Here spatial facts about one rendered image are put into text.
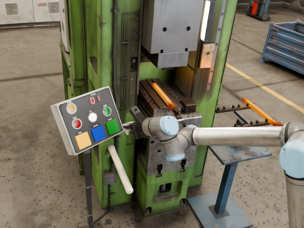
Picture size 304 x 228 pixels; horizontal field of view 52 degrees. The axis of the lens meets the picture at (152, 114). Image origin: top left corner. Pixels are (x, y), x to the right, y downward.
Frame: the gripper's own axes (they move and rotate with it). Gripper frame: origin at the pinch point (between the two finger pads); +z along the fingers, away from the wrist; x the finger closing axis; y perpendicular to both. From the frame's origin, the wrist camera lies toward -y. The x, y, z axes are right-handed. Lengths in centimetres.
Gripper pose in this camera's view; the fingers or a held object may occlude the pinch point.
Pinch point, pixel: (123, 124)
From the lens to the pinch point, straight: 168.5
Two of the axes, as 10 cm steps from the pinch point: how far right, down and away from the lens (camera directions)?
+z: -6.6, 0.7, 7.5
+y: 3.0, 9.4, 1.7
